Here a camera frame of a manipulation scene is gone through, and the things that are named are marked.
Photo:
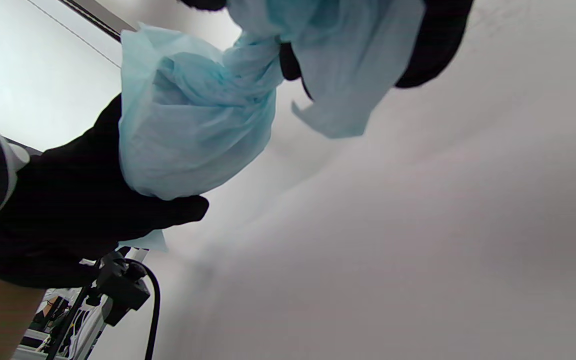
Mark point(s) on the person's right hand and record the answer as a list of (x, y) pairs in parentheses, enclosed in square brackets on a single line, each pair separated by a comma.
[(438, 40)]

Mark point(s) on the person's left hand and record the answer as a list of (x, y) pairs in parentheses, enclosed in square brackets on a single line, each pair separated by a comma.
[(68, 200)]

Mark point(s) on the light blue gift wrapping paper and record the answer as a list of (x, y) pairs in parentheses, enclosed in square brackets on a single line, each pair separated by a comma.
[(193, 135)]

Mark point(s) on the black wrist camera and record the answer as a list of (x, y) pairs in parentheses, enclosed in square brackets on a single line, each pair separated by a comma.
[(120, 287)]

